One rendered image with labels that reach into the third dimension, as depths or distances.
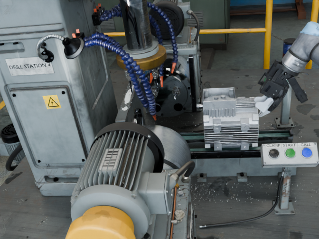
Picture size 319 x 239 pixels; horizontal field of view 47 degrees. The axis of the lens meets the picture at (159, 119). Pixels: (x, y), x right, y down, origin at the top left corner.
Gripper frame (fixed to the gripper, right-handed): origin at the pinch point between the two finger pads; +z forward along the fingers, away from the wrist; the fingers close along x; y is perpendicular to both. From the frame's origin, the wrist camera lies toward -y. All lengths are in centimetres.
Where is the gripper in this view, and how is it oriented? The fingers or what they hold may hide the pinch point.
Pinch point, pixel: (263, 114)
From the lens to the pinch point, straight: 136.7
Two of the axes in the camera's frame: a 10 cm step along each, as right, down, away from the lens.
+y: -9.1, -3.8, -1.4
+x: -1.0, 5.5, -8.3
